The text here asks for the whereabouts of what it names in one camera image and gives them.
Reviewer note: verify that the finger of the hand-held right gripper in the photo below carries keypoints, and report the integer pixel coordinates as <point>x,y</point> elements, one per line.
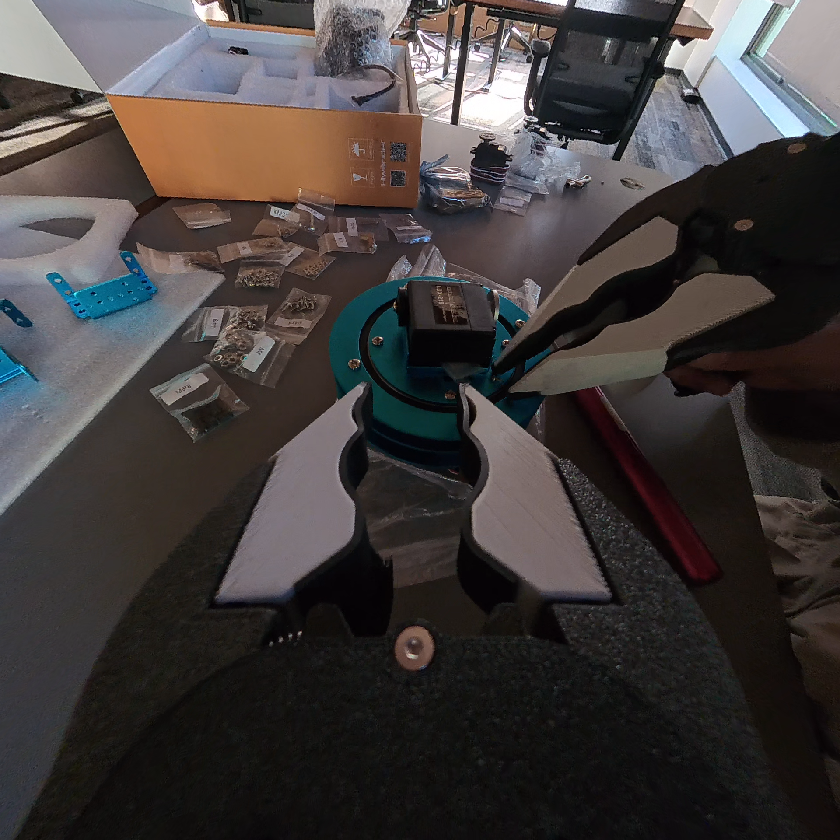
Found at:
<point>656,334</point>
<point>610,256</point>

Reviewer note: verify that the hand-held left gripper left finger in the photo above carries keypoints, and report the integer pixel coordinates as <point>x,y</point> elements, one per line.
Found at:
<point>289,518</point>

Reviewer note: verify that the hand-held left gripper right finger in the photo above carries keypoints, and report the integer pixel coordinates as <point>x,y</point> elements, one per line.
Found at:
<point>538,525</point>

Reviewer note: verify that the blue round robot arm base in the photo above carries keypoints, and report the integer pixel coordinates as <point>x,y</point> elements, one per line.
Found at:
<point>394,407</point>

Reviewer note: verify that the black servo motor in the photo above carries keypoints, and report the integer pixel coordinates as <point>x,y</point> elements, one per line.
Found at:
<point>446,315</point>

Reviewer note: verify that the grey desk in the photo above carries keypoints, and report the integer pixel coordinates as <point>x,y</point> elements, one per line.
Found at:
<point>131,525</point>

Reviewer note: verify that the wooden edged desk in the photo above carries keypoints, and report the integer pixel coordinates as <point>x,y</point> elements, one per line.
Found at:
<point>695,27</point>

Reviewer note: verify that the person's right hand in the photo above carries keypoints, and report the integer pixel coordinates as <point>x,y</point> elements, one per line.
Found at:
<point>774,367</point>

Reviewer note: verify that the clear parts bags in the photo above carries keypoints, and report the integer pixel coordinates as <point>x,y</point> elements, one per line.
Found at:
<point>531,177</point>

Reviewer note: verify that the red pen screwdriver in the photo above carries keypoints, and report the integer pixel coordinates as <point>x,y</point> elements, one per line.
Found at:
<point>656,499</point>

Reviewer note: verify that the clear plastic bag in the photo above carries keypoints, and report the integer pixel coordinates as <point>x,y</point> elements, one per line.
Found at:
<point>413,518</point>

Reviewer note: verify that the large glass window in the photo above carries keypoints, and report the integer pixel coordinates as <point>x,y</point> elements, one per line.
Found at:
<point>807,59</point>

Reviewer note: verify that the blue parts bag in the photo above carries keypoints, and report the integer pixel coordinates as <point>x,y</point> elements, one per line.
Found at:
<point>453,190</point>

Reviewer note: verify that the black mesh office chair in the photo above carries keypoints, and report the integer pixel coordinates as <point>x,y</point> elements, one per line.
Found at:
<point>590,79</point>

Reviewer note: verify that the pile of small screw bags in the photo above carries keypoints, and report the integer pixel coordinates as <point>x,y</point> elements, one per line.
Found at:
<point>249,328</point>

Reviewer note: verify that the white foam sheet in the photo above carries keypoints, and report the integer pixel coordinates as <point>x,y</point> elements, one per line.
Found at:
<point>85,367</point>

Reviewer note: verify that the person's tan jacket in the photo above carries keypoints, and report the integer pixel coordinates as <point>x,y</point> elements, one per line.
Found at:
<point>814,590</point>

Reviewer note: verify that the bubble wrap bundle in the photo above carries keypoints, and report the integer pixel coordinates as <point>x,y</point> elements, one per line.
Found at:
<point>348,33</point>

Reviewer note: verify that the orange cardboard box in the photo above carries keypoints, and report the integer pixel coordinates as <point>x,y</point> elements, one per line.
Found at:
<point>262,151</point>

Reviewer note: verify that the long perforated blue bracket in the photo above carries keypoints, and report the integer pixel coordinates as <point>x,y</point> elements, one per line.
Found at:
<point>105,298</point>

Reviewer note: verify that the small blue bracket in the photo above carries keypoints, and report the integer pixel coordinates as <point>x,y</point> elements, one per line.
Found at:
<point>13,371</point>

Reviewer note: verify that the wide perforated blue bracket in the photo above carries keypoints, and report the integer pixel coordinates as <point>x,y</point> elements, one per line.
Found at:
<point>16,313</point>

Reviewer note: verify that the white foam frame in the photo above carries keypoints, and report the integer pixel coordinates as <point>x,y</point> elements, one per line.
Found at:
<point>98,229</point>

